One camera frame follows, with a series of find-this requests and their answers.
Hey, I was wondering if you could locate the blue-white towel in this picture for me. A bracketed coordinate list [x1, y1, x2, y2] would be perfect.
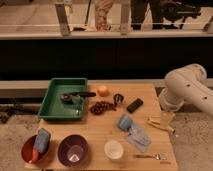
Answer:
[126, 123, 151, 153]

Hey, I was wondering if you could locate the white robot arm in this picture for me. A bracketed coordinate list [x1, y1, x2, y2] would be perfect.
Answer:
[159, 64, 213, 118]

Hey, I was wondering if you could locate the purple bowl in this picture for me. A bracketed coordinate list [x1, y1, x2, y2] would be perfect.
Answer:
[57, 134, 89, 167]

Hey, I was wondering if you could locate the red bowl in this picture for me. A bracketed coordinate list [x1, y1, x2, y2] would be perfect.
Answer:
[21, 135, 49, 164]

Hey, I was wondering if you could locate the orange fruit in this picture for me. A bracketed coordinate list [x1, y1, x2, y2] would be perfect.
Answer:
[97, 86, 109, 97]

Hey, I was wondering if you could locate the dark grape bunch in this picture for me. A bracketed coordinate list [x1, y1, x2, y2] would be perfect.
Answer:
[90, 101, 116, 115]

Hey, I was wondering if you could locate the black rectangular remote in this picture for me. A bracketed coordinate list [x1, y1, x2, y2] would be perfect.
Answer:
[126, 98, 143, 113]

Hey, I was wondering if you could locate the blue rolled cup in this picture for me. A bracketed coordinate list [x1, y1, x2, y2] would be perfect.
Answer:
[118, 115, 132, 131]

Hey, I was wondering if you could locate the green plastic tray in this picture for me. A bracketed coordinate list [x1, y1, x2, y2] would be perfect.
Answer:
[38, 78, 87, 121]

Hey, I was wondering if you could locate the white paper cup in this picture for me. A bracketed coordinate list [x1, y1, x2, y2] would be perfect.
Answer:
[104, 140, 124, 161]

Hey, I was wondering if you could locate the blue sponge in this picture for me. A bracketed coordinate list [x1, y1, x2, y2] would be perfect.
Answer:
[34, 128, 51, 153]

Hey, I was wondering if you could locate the silver spoon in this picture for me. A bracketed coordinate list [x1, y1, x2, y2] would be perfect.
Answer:
[133, 154, 167, 160]

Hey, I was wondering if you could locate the orange carrot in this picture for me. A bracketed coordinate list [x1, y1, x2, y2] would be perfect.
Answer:
[29, 149, 39, 163]

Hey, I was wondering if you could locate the black handled scoop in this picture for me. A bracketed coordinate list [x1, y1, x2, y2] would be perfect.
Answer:
[60, 92, 96, 104]

